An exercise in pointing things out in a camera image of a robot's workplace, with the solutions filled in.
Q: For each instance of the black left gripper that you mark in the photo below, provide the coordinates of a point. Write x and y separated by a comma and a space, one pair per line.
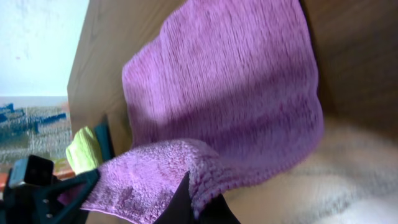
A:
58, 203

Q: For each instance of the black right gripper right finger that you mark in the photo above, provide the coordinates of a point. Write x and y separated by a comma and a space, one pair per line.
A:
217, 212

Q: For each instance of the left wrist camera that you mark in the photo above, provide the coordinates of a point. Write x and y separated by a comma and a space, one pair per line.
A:
32, 170

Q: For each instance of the folded blue cloth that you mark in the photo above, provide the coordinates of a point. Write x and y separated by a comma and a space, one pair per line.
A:
104, 139

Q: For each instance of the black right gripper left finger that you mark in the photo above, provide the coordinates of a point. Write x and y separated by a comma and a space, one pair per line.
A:
177, 205

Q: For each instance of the pink microfiber cloth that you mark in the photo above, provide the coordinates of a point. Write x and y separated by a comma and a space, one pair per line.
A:
225, 95

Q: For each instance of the folded green cloth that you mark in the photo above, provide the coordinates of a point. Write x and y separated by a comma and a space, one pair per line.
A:
84, 152

